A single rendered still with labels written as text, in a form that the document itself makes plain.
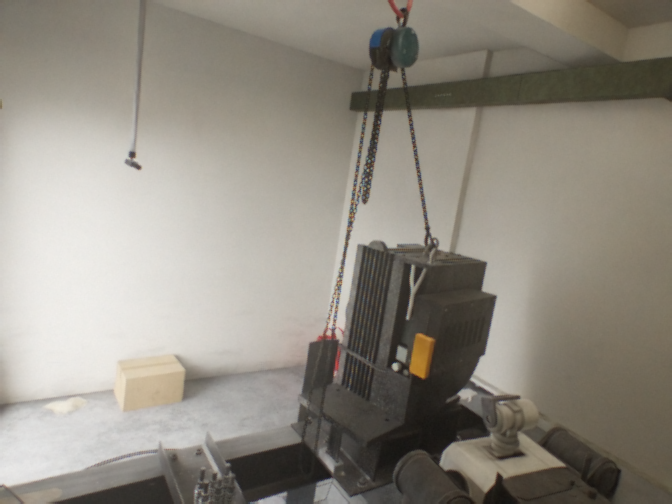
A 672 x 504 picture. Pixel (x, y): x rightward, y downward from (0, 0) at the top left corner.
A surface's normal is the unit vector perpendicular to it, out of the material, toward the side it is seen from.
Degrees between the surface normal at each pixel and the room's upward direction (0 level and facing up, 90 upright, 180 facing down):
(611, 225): 90
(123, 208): 90
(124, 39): 90
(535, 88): 90
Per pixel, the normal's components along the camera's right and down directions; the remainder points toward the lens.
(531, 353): -0.82, -0.04
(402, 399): -0.68, 0.00
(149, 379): 0.59, 0.21
